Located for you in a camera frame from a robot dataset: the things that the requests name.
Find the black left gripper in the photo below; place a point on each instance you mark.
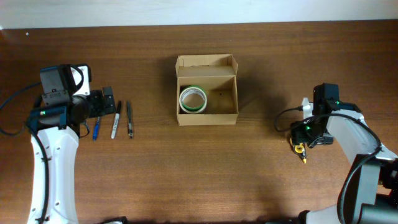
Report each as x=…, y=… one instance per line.
x=101, y=101

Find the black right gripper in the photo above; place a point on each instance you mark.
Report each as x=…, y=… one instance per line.
x=298, y=138

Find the yellow black utility knife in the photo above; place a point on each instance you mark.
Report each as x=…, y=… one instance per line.
x=299, y=150

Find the green tape roll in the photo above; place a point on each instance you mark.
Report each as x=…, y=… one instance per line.
x=199, y=109

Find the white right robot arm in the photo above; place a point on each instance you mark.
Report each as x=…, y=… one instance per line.
x=369, y=193

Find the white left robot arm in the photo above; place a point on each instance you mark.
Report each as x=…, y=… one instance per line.
x=54, y=123

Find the black white Sharpie marker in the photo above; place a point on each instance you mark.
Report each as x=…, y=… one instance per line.
x=116, y=120

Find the blue gel pen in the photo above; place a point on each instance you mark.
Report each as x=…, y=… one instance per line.
x=96, y=128

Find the black clear gel pen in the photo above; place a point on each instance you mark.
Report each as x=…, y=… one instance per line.
x=129, y=120

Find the brown cardboard box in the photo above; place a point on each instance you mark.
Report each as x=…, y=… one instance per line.
x=207, y=92

